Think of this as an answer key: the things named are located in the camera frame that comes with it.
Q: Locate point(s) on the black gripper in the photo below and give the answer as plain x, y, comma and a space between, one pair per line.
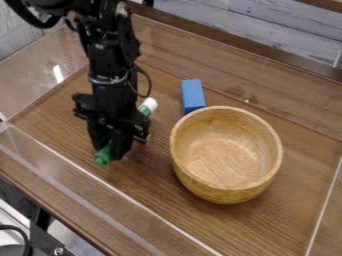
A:
113, 120

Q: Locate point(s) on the green white marker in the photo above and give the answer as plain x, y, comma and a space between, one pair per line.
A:
147, 108

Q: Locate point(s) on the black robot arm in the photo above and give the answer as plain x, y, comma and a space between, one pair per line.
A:
103, 24

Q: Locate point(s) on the brown wooden bowl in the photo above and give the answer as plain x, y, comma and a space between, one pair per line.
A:
226, 154

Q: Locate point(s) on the blue rectangular block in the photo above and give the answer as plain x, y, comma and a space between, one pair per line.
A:
192, 95

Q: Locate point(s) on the clear acrylic barrier wall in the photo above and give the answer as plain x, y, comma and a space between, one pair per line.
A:
129, 207

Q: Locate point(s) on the black table frame bracket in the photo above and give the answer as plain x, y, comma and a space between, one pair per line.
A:
44, 244

